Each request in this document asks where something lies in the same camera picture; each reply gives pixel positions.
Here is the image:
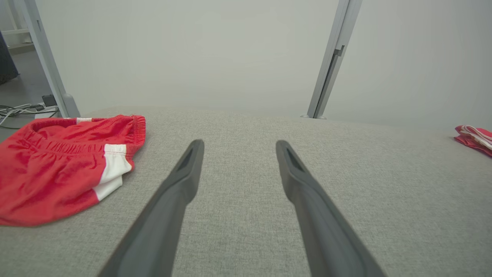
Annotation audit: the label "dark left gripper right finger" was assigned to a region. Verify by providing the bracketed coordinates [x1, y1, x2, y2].
[275, 140, 387, 277]

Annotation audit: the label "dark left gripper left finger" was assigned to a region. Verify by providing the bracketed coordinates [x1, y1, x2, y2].
[98, 139, 205, 277]

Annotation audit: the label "red shorts with white stripe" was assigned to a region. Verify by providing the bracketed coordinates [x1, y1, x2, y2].
[0, 114, 147, 227]

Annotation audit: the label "red basketball jersey number 23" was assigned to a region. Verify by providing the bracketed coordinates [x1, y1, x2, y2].
[454, 125, 492, 158]

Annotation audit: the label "white power strip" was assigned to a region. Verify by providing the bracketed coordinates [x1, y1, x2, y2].
[34, 105, 59, 119]

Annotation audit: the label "power strip with cables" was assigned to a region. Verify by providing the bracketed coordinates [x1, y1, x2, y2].
[0, 103, 60, 130]

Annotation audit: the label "grey partition end post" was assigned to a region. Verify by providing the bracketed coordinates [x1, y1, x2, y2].
[13, 0, 81, 118]

